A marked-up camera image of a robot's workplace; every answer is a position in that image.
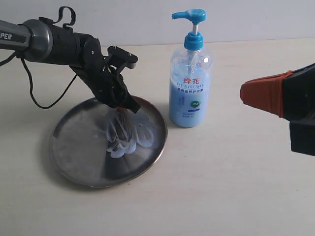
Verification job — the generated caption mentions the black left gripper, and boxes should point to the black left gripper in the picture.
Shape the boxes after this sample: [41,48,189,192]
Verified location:
[92,67,141,113]

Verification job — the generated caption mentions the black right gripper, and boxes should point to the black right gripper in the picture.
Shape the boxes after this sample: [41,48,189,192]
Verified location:
[240,64,315,155]

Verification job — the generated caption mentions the blue lotion pump bottle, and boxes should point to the blue lotion pump bottle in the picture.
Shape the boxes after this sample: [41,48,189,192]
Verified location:
[169,8,213,128]

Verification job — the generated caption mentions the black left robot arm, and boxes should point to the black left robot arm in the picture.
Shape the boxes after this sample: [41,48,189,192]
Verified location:
[0,18,140,113]

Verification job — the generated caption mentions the pale blue soap gel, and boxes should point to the pale blue soap gel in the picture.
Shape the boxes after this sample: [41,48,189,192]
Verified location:
[95,109,161,159]

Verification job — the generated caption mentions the round steel plate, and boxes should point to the round steel plate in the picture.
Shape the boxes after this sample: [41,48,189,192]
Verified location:
[49,97,168,188]

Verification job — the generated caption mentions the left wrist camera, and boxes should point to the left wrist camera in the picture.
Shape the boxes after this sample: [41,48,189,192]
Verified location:
[106,46,138,69]

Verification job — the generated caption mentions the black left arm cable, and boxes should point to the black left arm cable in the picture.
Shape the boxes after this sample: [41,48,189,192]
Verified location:
[0,6,79,109]

